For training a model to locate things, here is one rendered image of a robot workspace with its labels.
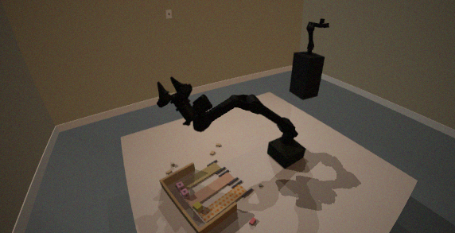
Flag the yellow strip with green crosshatch pattern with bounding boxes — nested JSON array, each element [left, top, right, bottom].
[[202, 163, 221, 177]]

